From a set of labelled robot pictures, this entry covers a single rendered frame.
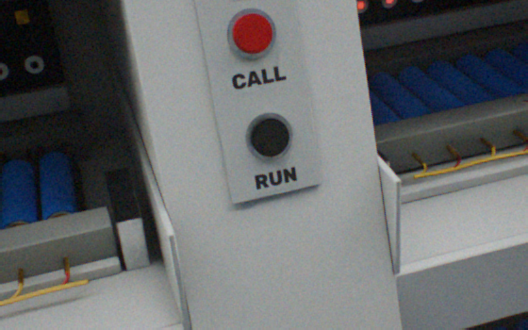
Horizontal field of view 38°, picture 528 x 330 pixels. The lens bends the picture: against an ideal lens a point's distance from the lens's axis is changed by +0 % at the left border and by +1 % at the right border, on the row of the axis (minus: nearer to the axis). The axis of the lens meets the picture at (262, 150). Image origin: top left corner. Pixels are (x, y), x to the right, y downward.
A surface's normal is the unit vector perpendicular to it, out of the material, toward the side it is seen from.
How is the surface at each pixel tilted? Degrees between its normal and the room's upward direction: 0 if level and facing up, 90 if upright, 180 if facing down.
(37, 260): 108
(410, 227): 18
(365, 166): 90
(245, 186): 90
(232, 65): 90
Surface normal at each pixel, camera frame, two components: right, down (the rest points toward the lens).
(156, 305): -0.08, -0.86
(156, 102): 0.25, 0.17
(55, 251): 0.29, 0.45
